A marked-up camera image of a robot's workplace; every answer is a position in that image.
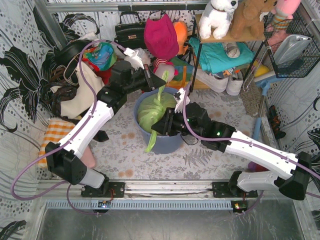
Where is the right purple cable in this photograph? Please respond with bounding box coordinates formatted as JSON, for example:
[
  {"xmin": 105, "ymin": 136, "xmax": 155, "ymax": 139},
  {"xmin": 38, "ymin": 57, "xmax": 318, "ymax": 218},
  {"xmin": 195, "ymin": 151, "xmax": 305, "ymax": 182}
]
[{"xmin": 182, "ymin": 96, "xmax": 320, "ymax": 200}]

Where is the red cloth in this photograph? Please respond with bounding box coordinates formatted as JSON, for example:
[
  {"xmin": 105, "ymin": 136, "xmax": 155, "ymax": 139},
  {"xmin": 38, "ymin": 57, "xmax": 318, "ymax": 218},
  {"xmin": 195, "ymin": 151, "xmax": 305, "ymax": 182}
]
[{"xmin": 87, "ymin": 57, "xmax": 117, "ymax": 84}]

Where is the pink glasses case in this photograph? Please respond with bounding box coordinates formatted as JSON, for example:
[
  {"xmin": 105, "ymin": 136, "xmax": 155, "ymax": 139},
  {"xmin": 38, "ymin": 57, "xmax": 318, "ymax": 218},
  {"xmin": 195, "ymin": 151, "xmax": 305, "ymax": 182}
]
[{"xmin": 81, "ymin": 146, "xmax": 97, "ymax": 169}]

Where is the silver foil pouch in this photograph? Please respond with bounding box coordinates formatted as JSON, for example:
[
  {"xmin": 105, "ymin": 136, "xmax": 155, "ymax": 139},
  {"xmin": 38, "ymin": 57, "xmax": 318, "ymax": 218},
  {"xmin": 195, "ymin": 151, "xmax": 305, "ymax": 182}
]
[{"xmin": 273, "ymin": 34, "xmax": 312, "ymax": 65}]

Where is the black hat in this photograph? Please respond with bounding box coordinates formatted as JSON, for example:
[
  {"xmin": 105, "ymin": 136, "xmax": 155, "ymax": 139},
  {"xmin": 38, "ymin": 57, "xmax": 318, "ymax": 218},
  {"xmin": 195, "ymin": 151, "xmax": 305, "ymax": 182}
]
[{"xmin": 53, "ymin": 39, "xmax": 92, "ymax": 68}]

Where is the colourful printed cloth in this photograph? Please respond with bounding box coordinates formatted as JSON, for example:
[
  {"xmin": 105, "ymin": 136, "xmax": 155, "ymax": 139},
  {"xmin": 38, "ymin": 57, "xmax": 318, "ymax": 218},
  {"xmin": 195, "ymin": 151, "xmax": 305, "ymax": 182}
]
[{"xmin": 82, "ymin": 42, "xmax": 118, "ymax": 72}]

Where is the brown teddy bear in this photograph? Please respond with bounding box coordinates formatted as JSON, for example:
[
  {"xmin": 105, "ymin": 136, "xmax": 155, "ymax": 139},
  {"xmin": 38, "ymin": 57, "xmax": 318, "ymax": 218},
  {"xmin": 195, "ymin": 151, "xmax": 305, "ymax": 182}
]
[{"xmin": 230, "ymin": 0, "xmax": 278, "ymax": 39}]

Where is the green trash bag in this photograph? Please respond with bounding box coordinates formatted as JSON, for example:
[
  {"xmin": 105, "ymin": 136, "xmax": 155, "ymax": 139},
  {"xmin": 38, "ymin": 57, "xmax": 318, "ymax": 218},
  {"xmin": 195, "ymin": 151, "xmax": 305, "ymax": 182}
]
[{"xmin": 137, "ymin": 70, "xmax": 179, "ymax": 153}]

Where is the rainbow striped cloth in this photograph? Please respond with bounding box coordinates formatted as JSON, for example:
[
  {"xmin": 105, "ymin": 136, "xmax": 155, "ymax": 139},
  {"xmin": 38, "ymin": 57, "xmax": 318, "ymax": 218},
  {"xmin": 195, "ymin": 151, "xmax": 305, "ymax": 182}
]
[{"xmin": 166, "ymin": 57, "xmax": 194, "ymax": 90}]

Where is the metal mounting rail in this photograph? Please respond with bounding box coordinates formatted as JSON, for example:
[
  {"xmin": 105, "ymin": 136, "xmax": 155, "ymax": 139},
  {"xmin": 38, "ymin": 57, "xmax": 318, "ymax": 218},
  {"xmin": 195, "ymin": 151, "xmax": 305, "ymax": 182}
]
[{"xmin": 32, "ymin": 180, "xmax": 304, "ymax": 216}]

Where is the white sneaker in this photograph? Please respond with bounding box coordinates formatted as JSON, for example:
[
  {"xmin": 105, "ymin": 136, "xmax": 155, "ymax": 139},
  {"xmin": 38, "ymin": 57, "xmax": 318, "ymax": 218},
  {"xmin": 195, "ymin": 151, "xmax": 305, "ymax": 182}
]
[{"xmin": 225, "ymin": 70, "xmax": 244, "ymax": 96}]

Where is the white plush dog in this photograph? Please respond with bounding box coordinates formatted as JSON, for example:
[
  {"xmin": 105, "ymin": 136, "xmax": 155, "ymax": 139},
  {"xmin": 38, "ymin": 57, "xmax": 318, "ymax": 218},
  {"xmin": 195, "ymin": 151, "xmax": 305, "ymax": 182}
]
[{"xmin": 199, "ymin": 0, "xmax": 239, "ymax": 40}]

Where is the black wire basket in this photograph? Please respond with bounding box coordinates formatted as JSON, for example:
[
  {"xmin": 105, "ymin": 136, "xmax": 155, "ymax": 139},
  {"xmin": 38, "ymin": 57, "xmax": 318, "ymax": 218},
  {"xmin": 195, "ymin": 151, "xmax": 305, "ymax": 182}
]
[{"xmin": 264, "ymin": 12, "xmax": 320, "ymax": 79}]

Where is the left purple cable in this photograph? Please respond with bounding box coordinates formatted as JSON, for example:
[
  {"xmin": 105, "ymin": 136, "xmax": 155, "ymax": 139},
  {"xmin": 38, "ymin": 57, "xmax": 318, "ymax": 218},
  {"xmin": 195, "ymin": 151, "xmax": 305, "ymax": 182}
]
[{"xmin": 10, "ymin": 39, "xmax": 127, "ymax": 215}]

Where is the teal folded cloth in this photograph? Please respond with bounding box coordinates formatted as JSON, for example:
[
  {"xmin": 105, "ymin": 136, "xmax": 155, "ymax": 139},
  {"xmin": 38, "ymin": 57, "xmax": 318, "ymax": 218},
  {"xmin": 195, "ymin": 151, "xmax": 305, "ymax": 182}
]
[{"xmin": 199, "ymin": 42, "xmax": 254, "ymax": 74}]

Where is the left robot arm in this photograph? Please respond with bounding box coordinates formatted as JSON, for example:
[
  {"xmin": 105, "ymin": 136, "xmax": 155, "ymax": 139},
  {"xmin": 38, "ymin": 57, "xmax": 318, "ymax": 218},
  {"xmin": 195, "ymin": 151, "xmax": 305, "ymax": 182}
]
[{"xmin": 45, "ymin": 60, "xmax": 166, "ymax": 197}]

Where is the blue-grey trash bin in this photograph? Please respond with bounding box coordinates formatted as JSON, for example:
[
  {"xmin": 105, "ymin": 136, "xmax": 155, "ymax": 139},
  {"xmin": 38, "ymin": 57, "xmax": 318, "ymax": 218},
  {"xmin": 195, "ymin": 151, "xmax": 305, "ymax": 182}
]
[{"xmin": 133, "ymin": 87, "xmax": 191, "ymax": 155}]

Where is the magenta cloth bag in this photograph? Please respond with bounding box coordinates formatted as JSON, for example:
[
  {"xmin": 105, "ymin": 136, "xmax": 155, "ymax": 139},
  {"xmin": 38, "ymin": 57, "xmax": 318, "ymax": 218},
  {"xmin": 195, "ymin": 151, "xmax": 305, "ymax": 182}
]
[{"xmin": 144, "ymin": 13, "xmax": 179, "ymax": 60}]

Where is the orange plush toy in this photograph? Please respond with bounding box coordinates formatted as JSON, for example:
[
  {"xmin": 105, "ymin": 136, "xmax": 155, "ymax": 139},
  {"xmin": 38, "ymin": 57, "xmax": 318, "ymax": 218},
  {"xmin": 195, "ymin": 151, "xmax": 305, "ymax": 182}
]
[{"xmin": 173, "ymin": 21, "xmax": 188, "ymax": 55}]

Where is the black leather handbag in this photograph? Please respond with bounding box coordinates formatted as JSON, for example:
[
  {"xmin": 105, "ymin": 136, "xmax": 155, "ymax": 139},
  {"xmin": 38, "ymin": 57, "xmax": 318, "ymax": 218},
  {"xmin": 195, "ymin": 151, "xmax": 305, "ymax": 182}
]
[{"xmin": 114, "ymin": 11, "xmax": 147, "ymax": 50}]

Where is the pink plush toy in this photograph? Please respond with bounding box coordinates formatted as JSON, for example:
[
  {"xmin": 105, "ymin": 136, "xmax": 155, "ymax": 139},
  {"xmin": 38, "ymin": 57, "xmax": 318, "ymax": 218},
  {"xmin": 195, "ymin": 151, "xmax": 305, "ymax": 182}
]
[{"xmin": 270, "ymin": 0, "xmax": 301, "ymax": 30}]

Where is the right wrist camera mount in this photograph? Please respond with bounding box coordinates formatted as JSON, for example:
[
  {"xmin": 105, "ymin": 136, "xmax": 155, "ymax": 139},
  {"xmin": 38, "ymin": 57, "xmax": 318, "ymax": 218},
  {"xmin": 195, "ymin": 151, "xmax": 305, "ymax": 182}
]
[{"xmin": 173, "ymin": 87, "xmax": 190, "ymax": 114}]

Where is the pink white plush doll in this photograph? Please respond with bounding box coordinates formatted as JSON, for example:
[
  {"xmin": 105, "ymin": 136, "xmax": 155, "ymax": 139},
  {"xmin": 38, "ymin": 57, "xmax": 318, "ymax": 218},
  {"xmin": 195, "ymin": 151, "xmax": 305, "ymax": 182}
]
[{"xmin": 153, "ymin": 58, "xmax": 178, "ymax": 84}]

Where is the grey small plush ball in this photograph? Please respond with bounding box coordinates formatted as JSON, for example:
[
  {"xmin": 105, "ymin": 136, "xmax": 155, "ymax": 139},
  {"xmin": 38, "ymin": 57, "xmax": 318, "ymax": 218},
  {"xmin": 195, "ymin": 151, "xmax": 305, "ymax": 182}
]
[{"xmin": 224, "ymin": 42, "xmax": 240, "ymax": 58}]

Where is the orange checked towel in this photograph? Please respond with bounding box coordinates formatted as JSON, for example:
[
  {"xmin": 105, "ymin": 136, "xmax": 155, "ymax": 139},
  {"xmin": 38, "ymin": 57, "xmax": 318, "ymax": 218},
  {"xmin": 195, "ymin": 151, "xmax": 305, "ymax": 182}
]
[{"xmin": 38, "ymin": 117, "xmax": 75, "ymax": 157}]

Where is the purple cable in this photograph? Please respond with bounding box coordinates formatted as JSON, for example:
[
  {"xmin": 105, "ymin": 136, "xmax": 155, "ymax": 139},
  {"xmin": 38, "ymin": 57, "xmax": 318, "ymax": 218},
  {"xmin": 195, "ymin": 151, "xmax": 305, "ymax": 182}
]
[
  {"xmin": 10, "ymin": 39, "xmax": 127, "ymax": 215},
  {"xmin": 182, "ymin": 96, "xmax": 320, "ymax": 200}
]

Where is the white fluffy plush lamb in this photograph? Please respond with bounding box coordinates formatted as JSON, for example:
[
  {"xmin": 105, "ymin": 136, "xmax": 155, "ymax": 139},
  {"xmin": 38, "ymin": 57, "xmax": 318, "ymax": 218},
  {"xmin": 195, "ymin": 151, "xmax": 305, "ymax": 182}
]
[{"xmin": 139, "ymin": 49, "xmax": 151, "ymax": 66}]

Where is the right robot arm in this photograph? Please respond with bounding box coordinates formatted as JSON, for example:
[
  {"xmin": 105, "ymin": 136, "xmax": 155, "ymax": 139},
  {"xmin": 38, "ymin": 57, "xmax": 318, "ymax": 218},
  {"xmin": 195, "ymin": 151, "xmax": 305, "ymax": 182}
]
[{"xmin": 151, "ymin": 102, "xmax": 312, "ymax": 201}]

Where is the cream canvas tote bag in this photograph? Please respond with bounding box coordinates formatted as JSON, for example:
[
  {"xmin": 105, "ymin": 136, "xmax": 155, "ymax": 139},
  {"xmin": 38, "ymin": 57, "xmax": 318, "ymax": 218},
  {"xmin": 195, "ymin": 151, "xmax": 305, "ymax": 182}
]
[{"xmin": 48, "ymin": 62, "xmax": 104, "ymax": 119}]

